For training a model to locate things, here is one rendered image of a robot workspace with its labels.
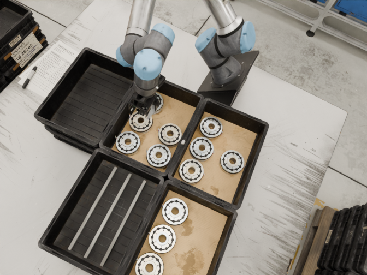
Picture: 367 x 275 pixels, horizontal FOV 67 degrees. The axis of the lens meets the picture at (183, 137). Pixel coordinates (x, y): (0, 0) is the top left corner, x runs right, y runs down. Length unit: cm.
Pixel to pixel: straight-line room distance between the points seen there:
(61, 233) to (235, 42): 100
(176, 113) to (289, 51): 173
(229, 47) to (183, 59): 46
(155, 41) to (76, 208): 72
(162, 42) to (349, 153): 197
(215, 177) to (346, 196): 139
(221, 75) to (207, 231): 69
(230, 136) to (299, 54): 169
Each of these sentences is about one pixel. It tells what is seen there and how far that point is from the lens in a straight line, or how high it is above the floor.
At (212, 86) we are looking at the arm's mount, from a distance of 139.
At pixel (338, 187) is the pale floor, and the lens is 239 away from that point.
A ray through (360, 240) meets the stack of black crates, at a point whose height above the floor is 50.
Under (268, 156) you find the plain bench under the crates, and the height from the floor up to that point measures 70.
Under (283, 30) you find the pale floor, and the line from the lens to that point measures 296.
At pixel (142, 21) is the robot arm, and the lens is 100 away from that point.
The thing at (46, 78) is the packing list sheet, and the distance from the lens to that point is 165.
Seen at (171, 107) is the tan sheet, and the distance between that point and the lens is 130.
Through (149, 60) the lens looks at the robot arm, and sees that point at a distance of 79.
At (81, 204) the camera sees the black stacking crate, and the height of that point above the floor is 83.
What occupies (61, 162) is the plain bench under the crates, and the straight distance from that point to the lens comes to 142.
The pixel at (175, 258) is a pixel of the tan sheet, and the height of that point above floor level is 83.
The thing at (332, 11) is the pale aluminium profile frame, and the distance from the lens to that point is 285.
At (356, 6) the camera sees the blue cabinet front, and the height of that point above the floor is 41.
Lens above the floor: 197
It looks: 67 degrees down
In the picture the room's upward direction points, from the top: 10 degrees clockwise
